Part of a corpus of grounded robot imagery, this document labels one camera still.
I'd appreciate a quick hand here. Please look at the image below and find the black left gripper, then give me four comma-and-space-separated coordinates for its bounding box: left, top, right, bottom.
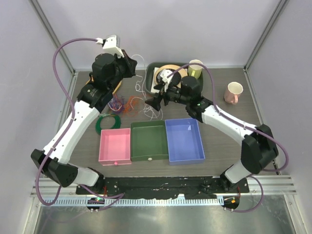
108, 50, 137, 92

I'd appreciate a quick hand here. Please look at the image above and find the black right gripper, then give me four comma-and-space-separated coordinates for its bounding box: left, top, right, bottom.
146, 80, 190, 111

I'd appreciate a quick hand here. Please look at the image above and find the white cable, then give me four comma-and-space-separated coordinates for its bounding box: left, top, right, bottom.
130, 54, 163, 120

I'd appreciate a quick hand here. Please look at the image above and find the orange cable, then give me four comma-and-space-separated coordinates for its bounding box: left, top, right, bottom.
120, 95, 144, 117

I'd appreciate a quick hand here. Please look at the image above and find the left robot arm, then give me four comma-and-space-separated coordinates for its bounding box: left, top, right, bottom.
31, 52, 137, 195

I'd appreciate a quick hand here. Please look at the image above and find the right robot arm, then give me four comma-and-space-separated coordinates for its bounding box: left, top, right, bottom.
145, 77, 278, 193

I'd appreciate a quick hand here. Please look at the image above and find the white square plate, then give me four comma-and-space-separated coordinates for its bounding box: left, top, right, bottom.
150, 67, 159, 94

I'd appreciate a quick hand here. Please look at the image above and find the dark green tray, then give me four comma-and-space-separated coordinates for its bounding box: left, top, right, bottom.
145, 61, 204, 95

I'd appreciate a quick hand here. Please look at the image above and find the wooden cutting board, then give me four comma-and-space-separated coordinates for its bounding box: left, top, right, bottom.
85, 72, 122, 95

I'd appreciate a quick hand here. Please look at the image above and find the black and tan plate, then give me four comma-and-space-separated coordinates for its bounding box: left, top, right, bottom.
154, 64, 188, 87

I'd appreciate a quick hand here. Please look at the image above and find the green box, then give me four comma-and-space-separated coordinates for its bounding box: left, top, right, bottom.
131, 120, 169, 162

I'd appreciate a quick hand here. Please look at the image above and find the yellow mug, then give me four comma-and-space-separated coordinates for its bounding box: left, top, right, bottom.
188, 59, 203, 79

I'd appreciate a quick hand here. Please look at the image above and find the blue box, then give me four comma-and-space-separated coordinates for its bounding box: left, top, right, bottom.
165, 118, 205, 166

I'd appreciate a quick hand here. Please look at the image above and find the pink box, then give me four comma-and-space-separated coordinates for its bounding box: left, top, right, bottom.
98, 128, 132, 166

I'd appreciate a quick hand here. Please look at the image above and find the pink mug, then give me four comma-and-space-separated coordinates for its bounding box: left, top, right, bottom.
224, 82, 244, 105

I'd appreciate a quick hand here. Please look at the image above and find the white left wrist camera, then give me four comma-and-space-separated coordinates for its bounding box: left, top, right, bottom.
96, 35, 124, 58

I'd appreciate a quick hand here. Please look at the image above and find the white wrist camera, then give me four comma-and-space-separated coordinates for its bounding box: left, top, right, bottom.
96, 35, 124, 58
159, 69, 173, 92

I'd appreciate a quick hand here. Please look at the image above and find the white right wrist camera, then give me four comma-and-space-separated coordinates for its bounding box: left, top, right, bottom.
159, 69, 173, 92

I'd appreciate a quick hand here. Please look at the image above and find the green cable coil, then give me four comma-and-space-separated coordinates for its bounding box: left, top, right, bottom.
95, 114, 122, 135

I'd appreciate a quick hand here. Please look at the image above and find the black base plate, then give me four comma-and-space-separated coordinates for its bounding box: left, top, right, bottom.
91, 176, 250, 200

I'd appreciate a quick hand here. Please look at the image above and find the aluminium corner post left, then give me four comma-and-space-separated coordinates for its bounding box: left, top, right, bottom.
29, 0, 76, 75

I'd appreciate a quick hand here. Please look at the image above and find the aluminium corner post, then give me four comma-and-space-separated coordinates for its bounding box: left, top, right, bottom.
29, 0, 76, 75
243, 0, 291, 73

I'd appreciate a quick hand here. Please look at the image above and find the white slotted cable duct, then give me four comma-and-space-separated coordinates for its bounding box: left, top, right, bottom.
53, 195, 224, 207

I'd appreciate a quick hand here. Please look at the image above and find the aluminium front rail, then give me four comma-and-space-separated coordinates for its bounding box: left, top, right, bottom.
39, 175, 297, 199

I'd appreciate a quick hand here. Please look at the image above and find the aluminium corner post right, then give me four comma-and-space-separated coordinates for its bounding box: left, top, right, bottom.
243, 0, 291, 73

